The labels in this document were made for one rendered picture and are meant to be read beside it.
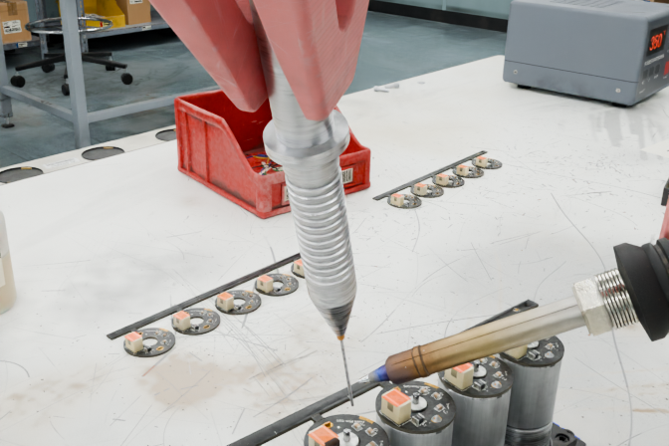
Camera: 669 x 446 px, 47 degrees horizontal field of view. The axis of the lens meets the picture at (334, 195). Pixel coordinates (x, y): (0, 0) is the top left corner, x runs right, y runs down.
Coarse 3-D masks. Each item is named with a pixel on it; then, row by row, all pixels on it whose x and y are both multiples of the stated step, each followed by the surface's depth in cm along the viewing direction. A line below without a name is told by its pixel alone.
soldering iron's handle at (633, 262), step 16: (656, 240) 19; (624, 256) 18; (640, 256) 18; (656, 256) 18; (624, 272) 18; (640, 272) 18; (656, 272) 18; (640, 288) 18; (656, 288) 18; (640, 304) 18; (656, 304) 18; (640, 320) 18; (656, 320) 18; (656, 336) 18
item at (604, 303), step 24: (576, 288) 19; (600, 288) 19; (624, 288) 18; (528, 312) 19; (552, 312) 19; (576, 312) 19; (600, 312) 18; (624, 312) 18; (456, 336) 20; (480, 336) 20; (504, 336) 19; (528, 336) 19; (408, 360) 20; (432, 360) 20; (456, 360) 20
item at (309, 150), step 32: (256, 32) 13; (288, 96) 13; (288, 128) 14; (320, 128) 14; (288, 160) 14; (320, 160) 14; (288, 192) 15; (320, 192) 14; (320, 224) 15; (320, 256) 16; (352, 256) 16; (320, 288) 16; (352, 288) 17
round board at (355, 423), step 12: (324, 420) 23; (336, 420) 23; (348, 420) 23; (360, 420) 23; (336, 432) 23; (360, 432) 23; (372, 432) 23; (384, 432) 23; (360, 444) 22; (372, 444) 22; (384, 444) 22
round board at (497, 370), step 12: (480, 360) 26; (492, 360) 26; (444, 372) 26; (492, 372) 26; (504, 372) 26; (444, 384) 25; (480, 384) 25; (504, 384) 25; (468, 396) 25; (480, 396) 24; (492, 396) 25
